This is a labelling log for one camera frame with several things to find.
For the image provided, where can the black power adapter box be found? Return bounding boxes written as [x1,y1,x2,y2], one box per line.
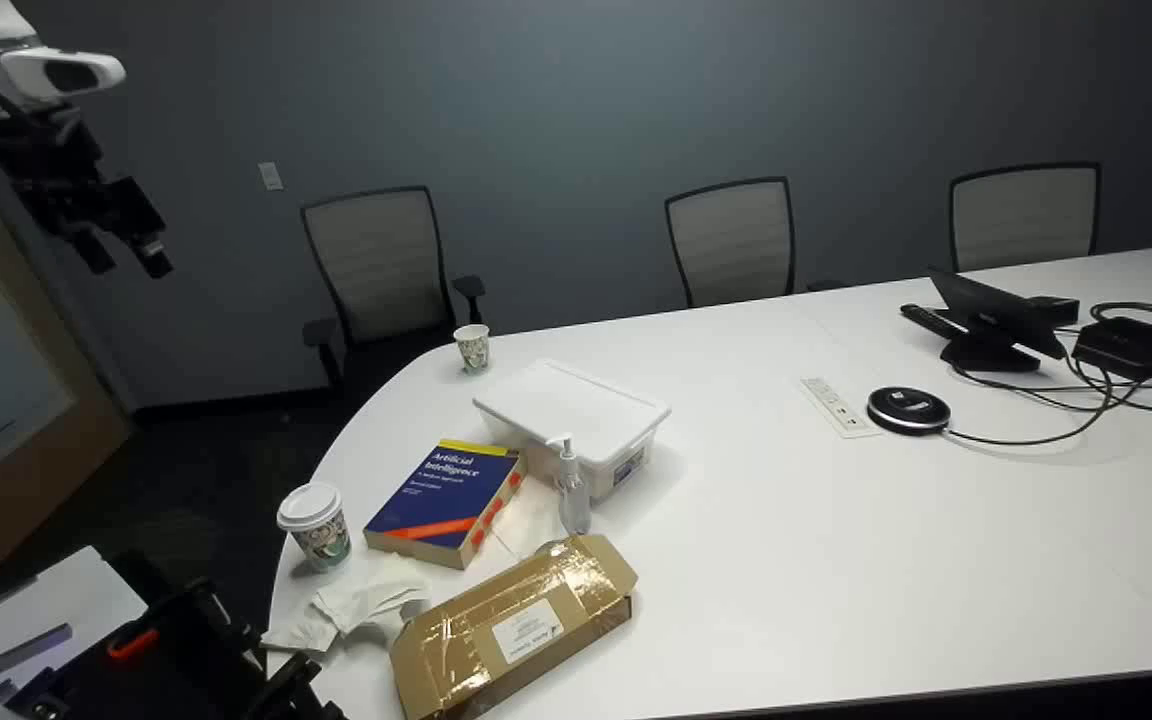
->
[1073,321,1152,378]

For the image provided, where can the mesh office chair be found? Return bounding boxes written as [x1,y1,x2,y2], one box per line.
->
[665,176,795,309]
[298,182,483,390]
[947,159,1099,271]

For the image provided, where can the wooden framed door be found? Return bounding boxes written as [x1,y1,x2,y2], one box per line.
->
[0,155,134,578]

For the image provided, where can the black cable on table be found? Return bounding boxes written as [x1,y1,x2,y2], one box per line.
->
[940,296,1152,452]

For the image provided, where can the white remote control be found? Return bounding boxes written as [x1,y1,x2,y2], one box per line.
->
[799,374,866,434]

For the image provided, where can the clear pump bottle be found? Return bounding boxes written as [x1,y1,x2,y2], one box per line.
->
[556,434,593,535]

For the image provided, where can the right mesh office chair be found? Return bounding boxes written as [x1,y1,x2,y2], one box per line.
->
[947,159,1099,271]

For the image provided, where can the black conference camera device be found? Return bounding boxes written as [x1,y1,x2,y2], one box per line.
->
[901,271,1079,373]

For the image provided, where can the crumpled white napkins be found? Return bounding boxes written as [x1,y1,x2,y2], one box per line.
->
[258,575,428,655]

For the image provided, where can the black equipment case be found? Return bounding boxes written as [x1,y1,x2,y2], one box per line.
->
[9,578,342,720]

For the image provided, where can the paper coffee cup with lid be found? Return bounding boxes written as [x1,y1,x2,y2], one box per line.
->
[276,483,353,564]

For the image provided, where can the white wall switch plate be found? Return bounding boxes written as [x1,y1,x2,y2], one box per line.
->
[257,159,285,192]

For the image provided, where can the small paper cup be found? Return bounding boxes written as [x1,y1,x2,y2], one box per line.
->
[453,322,492,373]

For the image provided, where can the blue and yellow book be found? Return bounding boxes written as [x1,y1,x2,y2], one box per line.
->
[362,440,522,567]

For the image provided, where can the white paper sheet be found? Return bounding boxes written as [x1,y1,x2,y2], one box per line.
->
[0,548,148,687]

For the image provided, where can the round black speakerphone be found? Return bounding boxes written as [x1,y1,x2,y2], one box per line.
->
[863,383,953,434]

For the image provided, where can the white plastic storage box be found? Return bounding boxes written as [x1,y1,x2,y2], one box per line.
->
[470,361,673,499]

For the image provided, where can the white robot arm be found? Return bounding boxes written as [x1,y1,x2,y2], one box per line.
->
[0,0,172,281]

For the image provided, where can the brown cardboard box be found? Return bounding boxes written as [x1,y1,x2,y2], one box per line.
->
[389,535,639,720]

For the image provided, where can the middle mesh office chair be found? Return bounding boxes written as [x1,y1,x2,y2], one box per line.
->
[665,176,795,309]

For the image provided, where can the left mesh office chair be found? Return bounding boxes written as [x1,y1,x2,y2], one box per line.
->
[298,182,483,390]

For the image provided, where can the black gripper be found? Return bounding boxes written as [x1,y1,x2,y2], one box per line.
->
[0,114,172,281]

